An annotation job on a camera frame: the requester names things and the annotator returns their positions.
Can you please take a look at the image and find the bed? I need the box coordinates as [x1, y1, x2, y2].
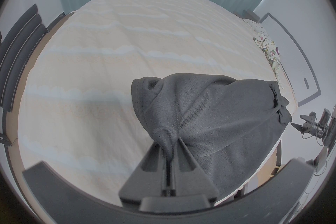
[17, 0, 322, 205]

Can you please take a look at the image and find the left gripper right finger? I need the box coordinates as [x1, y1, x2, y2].
[171, 137, 219, 201]

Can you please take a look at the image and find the black chest of drawers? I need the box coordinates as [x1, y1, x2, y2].
[0, 4, 49, 113]

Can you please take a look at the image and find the white printed pillow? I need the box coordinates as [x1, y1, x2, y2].
[241, 18, 269, 40]

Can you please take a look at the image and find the black T-shirt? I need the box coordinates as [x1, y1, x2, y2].
[131, 73, 292, 202]

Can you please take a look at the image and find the grey bedside table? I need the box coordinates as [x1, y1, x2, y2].
[233, 9, 260, 22]

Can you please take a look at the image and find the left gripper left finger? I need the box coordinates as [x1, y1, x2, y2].
[119, 142, 169, 201]

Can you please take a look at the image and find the white printed pyjama garment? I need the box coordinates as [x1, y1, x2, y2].
[253, 35, 283, 88]

